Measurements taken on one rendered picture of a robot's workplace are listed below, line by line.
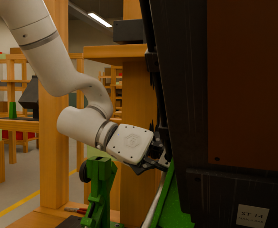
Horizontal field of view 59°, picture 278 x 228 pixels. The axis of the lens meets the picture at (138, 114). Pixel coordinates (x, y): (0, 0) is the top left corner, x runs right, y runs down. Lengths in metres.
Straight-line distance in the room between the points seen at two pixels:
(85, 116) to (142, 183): 0.39
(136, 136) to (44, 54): 0.29
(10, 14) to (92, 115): 0.30
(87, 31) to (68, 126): 11.50
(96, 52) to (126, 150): 0.37
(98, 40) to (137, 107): 10.96
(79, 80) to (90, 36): 11.40
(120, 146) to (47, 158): 0.57
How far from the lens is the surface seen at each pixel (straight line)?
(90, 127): 0.66
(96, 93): 0.71
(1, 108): 6.34
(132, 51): 0.79
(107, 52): 0.82
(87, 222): 0.84
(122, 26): 0.87
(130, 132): 0.65
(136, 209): 1.00
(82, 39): 12.17
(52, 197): 1.18
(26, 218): 1.16
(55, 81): 0.60
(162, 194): 0.52
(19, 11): 0.56
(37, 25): 0.57
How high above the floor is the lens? 1.40
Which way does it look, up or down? 5 degrees down
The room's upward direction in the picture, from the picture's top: 1 degrees clockwise
